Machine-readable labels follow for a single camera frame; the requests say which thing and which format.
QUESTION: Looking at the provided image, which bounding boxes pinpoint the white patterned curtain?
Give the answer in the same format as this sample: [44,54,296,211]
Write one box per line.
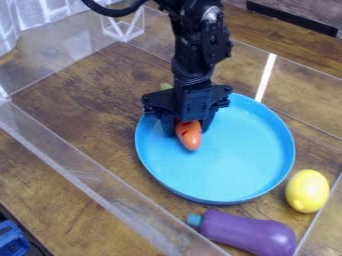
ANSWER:
[0,0,90,57]

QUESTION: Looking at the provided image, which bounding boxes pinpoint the blue round tray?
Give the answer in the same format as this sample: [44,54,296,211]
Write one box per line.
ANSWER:
[135,93,296,205]

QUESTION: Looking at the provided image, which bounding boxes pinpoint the clear acrylic enclosure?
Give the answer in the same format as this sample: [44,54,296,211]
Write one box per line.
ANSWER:
[0,7,342,256]

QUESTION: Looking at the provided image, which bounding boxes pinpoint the orange toy carrot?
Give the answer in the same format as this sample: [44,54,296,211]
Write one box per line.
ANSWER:
[167,116,202,151]

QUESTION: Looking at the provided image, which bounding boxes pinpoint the purple toy eggplant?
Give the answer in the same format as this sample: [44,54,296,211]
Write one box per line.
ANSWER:
[187,210,297,256]

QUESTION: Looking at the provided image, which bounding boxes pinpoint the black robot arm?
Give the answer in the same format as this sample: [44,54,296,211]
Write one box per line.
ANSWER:
[142,0,234,136]

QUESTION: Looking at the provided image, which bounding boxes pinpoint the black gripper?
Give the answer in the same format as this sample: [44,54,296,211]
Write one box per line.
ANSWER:
[142,83,233,136]

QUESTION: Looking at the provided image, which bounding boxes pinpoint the yellow toy lemon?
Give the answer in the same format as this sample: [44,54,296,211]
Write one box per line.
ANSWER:
[285,169,330,213]

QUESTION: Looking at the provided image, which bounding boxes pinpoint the blue object at corner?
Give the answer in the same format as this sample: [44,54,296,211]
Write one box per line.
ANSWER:
[0,220,31,256]

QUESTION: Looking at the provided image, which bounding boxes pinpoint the dark baseboard strip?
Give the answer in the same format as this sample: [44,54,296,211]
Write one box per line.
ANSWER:
[246,0,338,38]

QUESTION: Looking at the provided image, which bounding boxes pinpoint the black braided cable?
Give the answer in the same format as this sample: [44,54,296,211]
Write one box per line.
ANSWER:
[81,0,151,18]

